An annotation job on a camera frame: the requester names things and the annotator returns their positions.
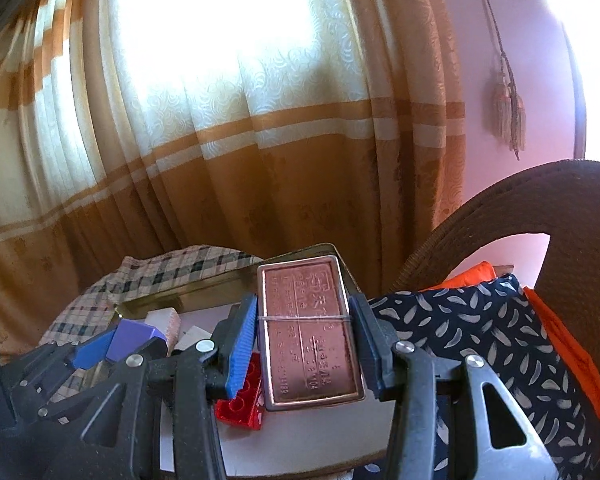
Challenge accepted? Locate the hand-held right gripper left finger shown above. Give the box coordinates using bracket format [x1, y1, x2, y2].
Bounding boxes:
[45, 292, 261, 480]

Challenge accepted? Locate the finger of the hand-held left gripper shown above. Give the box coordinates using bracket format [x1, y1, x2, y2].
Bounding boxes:
[10, 329, 131, 423]

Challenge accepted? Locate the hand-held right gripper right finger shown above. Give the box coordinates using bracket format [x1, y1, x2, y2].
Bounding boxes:
[349, 294, 561, 480]

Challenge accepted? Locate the purple box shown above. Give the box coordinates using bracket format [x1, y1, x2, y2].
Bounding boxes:
[105, 321, 168, 363]

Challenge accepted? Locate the white charger adapter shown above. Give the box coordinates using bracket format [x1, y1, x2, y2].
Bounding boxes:
[172, 325, 213, 353]

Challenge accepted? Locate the red building block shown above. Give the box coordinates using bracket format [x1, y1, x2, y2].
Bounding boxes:
[215, 352, 265, 432]

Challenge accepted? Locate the gold rectangular tin box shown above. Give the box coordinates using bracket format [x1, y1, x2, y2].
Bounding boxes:
[111, 242, 398, 478]

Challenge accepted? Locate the white box with red label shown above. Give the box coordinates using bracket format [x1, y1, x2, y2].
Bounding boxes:
[144, 308, 182, 348]

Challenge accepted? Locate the plaid tablecloth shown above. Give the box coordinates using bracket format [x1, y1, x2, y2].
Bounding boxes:
[37, 245, 266, 406]

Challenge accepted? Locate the navy leaf print cushion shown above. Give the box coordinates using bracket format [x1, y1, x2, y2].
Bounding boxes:
[352, 272, 600, 480]

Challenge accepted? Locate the cream and orange patterned curtain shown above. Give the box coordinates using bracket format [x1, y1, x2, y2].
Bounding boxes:
[0, 0, 468, 311]

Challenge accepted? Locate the orange cushion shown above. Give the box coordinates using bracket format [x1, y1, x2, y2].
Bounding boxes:
[422, 260, 600, 456]

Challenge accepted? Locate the brown wicker chair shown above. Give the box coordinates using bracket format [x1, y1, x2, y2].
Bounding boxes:
[397, 159, 600, 341]

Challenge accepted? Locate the curtain tieback tassel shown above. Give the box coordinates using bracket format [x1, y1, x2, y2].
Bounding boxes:
[467, 0, 528, 161]

